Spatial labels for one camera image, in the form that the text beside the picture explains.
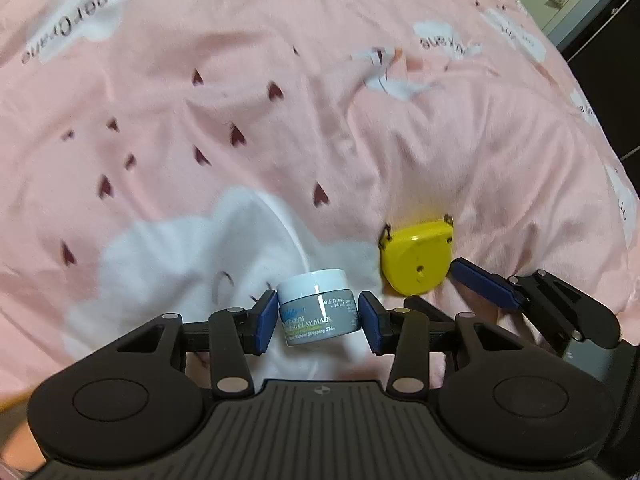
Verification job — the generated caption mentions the pink cloud-print duvet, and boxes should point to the pink cloud-print duvet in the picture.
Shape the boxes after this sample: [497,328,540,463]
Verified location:
[0,0,640,480]

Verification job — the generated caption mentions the small grey cream jar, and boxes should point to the small grey cream jar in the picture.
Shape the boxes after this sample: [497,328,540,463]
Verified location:
[277,269,360,346]

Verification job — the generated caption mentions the yellow tape measure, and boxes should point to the yellow tape measure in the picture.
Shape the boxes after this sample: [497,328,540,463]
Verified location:
[378,214,454,297]

